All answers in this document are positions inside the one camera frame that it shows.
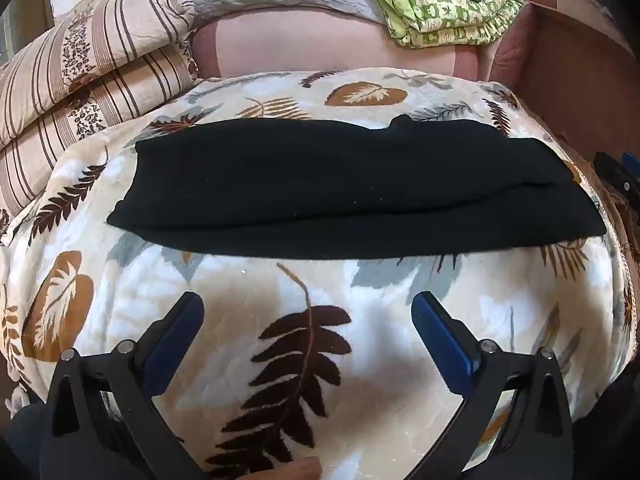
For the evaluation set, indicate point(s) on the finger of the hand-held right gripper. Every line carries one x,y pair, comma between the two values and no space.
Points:
617,175

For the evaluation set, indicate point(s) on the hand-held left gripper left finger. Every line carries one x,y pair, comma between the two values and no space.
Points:
172,340

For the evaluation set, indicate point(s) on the pink brown sofa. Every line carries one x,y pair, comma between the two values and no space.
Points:
300,45

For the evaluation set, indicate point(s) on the black pants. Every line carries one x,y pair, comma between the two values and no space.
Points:
350,185

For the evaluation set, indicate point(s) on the green patterned folded cloth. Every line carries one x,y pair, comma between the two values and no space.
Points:
450,15

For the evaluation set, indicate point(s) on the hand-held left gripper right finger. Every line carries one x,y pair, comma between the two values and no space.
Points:
445,340

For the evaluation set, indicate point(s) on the leaf print fleece blanket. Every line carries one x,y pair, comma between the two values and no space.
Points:
165,290

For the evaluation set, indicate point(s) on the striped beige folded quilt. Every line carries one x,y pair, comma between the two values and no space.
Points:
80,85

